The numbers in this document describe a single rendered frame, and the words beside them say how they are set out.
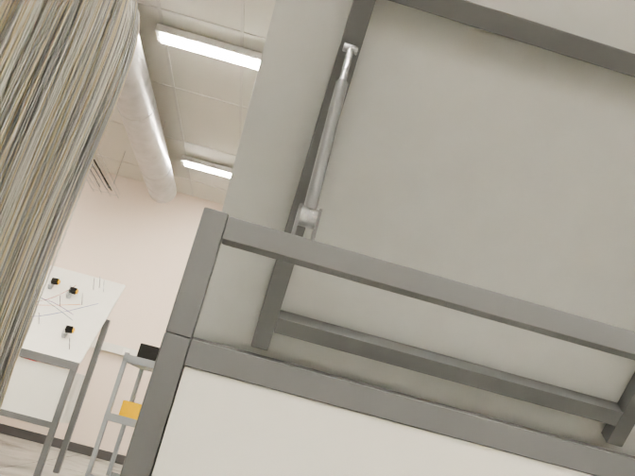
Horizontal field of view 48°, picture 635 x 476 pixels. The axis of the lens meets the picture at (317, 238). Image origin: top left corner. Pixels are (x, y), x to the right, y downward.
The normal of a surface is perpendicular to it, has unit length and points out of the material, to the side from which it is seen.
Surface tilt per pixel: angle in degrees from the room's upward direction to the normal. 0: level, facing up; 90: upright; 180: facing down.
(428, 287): 90
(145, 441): 90
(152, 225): 90
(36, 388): 90
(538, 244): 128
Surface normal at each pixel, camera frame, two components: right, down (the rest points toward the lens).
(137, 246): 0.11, -0.25
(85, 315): 0.22, -0.80
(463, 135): -0.04, 0.38
